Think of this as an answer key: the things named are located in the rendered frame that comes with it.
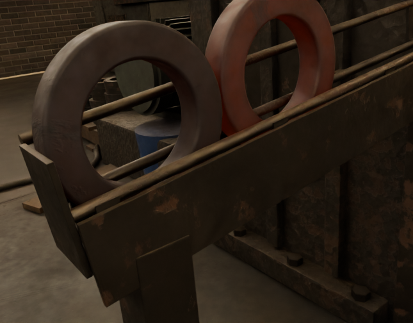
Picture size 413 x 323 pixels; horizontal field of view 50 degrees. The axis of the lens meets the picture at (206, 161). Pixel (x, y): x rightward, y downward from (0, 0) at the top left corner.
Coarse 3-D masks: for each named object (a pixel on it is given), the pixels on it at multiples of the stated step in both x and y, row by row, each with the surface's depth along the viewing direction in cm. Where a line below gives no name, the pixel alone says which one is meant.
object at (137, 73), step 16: (128, 64) 184; (144, 64) 174; (128, 80) 188; (144, 80) 177; (160, 80) 171; (176, 96) 182; (128, 112) 222; (144, 112) 189; (160, 112) 188; (176, 112) 195; (112, 128) 205; (128, 128) 193; (112, 144) 210; (128, 144) 195; (160, 144) 172; (112, 160) 215; (128, 160) 200
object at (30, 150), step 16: (32, 160) 36; (48, 160) 33; (32, 176) 39; (48, 176) 34; (48, 192) 36; (64, 192) 34; (48, 208) 39; (64, 208) 34; (64, 224) 36; (64, 240) 38; (80, 240) 36; (80, 256) 36
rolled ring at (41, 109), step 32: (96, 32) 35; (128, 32) 36; (160, 32) 38; (64, 64) 34; (96, 64) 35; (160, 64) 40; (192, 64) 41; (64, 96) 34; (192, 96) 42; (32, 128) 36; (64, 128) 35; (192, 128) 44; (64, 160) 36; (96, 192) 38
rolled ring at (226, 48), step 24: (240, 0) 45; (264, 0) 45; (288, 0) 47; (312, 0) 49; (216, 24) 45; (240, 24) 43; (288, 24) 51; (312, 24) 50; (216, 48) 44; (240, 48) 44; (312, 48) 52; (216, 72) 44; (240, 72) 45; (312, 72) 53; (240, 96) 46; (312, 96) 53; (240, 120) 46; (288, 120) 51
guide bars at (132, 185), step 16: (400, 64) 59; (352, 80) 54; (368, 80) 55; (320, 96) 51; (336, 96) 52; (288, 112) 48; (304, 112) 49; (256, 128) 45; (272, 128) 47; (224, 144) 43; (176, 160) 41; (192, 160) 41; (144, 176) 39; (160, 176) 39; (112, 192) 37; (128, 192) 38; (80, 208) 35; (96, 208) 36
